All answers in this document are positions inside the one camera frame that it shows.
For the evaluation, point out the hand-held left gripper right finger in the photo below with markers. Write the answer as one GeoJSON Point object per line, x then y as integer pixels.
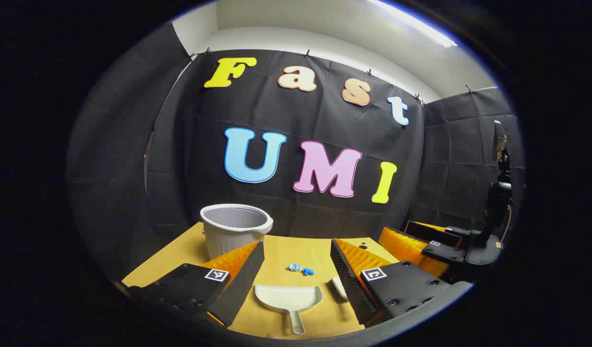
{"type": "Point", "coordinates": [351, 284]}

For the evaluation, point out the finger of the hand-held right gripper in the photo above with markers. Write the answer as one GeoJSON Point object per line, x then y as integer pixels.
{"type": "Point", "coordinates": [440, 251]}
{"type": "Point", "coordinates": [428, 233]}

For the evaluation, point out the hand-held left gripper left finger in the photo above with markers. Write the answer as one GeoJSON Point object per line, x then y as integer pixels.
{"type": "Point", "coordinates": [240, 289]}

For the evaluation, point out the white plastic dustpan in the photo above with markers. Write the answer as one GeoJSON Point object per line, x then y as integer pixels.
{"type": "Point", "coordinates": [286, 296]}

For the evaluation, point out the white ribbed garbage bin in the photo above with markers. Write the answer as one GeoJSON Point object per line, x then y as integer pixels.
{"type": "Point", "coordinates": [223, 238]}

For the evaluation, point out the light blue paper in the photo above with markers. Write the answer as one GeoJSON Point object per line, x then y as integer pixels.
{"type": "Point", "coordinates": [294, 267]}

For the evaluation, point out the wooden desktop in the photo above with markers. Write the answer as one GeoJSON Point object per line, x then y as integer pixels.
{"type": "Point", "coordinates": [296, 250]}

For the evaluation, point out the black backdrop cloth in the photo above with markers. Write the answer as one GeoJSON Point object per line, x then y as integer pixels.
{"type": "Point", "coordinates": [324, 120]}

